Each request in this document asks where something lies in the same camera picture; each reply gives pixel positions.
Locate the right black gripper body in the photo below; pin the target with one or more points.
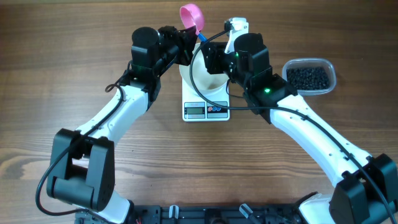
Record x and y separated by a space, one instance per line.
221 61

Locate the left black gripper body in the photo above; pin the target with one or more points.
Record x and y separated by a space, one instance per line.
176 46

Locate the pink scoop blue handle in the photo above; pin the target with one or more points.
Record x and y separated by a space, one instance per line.
192 16

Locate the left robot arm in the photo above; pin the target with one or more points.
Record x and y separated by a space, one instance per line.
82 166

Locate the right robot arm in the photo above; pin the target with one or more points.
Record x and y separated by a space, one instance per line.
365 187

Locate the cream bowl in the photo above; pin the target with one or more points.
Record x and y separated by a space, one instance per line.
205 82

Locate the white digital kitchen scale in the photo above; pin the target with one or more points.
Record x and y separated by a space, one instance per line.
195 109

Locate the clear plastic container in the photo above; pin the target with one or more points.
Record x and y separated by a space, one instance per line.
312 62

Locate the black beans in container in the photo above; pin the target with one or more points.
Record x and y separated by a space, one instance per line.
308 78

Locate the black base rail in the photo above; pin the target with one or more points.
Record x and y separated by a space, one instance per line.
268 214

